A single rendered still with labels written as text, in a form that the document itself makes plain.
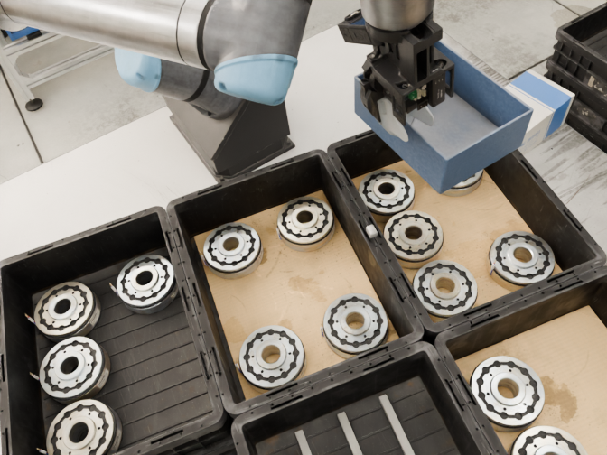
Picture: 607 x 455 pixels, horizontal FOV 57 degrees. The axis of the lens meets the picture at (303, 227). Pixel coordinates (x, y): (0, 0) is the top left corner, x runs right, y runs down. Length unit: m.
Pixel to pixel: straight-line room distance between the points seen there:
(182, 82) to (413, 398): 0.69
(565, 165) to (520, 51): 1.46
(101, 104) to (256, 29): 2.23
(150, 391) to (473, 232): 0.61
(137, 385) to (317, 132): 0.73
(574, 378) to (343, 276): 0.39
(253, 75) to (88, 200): 0.89
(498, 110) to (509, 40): 1.96
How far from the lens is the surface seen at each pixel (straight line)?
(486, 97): 0.86
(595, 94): 1.86
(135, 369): 0.97
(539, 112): 1.31
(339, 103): 1.42
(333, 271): 0.97
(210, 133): 1.22
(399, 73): 0.65
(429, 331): 0.82
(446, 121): 0.86
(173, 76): 1.09
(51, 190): 1.45
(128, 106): 2.68
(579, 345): 0.97
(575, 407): 0.93
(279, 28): 0.55
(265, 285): 0.97
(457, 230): 1.03
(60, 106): 2.84
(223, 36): 0.56
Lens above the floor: 1.67
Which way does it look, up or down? 55 degrees down
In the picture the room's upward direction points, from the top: 10 degrees counter-clockwise
